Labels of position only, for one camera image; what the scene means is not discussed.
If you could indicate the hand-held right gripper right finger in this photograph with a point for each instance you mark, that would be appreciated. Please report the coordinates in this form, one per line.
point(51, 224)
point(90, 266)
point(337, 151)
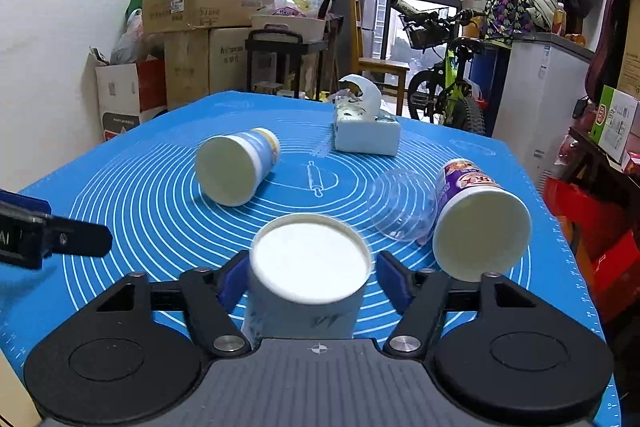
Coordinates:
point(393, 279)

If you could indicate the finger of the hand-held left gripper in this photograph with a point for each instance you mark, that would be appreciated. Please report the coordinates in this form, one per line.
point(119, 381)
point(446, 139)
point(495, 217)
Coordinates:
point(82, 239)

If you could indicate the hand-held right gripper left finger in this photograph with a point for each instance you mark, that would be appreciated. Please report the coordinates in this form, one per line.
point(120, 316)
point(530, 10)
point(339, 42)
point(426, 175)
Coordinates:
point(233, 279)

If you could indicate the plain white paper cup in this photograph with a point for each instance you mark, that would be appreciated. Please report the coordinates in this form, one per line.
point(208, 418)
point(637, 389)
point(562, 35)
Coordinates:
point(310, 262)

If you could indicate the clear plastic cup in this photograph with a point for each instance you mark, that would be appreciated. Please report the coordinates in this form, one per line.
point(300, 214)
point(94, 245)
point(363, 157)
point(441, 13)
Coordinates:
point(400, 207)

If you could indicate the purple printed paper cup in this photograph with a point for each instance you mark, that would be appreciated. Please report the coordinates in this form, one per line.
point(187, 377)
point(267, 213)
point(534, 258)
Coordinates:
point(480, 227)

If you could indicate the blue and yellow printed cup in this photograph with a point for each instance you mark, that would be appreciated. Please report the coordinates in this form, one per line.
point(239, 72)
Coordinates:
point(227, 169)

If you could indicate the blue silicone baking mat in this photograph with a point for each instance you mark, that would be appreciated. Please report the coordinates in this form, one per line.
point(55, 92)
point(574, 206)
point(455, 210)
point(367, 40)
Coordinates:
point(150, 187)

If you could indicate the red and white box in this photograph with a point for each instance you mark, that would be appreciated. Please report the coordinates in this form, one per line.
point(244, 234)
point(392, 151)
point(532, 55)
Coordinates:
point(125, 102)

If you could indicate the white tissue pack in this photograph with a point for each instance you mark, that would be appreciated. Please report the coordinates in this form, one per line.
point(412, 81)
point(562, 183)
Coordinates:
point(365, 132)

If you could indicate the green and black bicycle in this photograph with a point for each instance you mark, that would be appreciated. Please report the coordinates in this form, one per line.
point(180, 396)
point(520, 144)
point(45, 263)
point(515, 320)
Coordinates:
point(452, 92)

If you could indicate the brown cardboard box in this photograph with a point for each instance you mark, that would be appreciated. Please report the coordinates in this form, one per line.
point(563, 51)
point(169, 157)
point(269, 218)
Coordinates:
point(186, 67)

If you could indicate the white plastic bag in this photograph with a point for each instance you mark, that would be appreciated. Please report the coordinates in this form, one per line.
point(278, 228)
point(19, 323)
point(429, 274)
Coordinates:
point(129, 39)

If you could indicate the red bags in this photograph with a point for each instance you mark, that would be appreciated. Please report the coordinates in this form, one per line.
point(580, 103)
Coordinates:
point(600, 247)

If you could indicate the wooden chair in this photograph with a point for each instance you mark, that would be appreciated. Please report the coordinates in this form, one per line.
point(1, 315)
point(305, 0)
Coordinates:
point(382, 67)

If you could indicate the pale cardboard box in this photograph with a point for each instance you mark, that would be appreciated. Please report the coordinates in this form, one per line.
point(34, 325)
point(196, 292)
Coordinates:
point(229, 62)

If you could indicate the white chest freezer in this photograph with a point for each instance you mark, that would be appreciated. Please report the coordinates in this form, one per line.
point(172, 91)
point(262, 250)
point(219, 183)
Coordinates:
point(540, 97)

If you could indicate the black utility cart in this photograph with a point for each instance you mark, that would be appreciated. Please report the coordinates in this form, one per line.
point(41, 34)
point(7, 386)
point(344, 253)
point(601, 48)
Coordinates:
point(272, 39)

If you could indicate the beige plastic basin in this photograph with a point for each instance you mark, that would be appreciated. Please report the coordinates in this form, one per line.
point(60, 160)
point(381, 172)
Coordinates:
point(300, 27)

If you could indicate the green and white box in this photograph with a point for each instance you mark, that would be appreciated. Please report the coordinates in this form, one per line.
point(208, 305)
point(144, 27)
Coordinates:
point(615, 122)

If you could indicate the purple patterned bag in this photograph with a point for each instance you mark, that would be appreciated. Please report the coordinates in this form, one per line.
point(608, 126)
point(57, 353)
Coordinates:
point(505, 12)

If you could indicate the orange drink bottle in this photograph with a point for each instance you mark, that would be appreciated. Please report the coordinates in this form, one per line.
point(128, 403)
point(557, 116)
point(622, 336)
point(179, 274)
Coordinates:
point(559, 21)

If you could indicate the dark red guitar case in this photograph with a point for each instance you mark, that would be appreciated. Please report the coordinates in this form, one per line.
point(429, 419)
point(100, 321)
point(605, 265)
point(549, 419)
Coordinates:
point(607, 32)

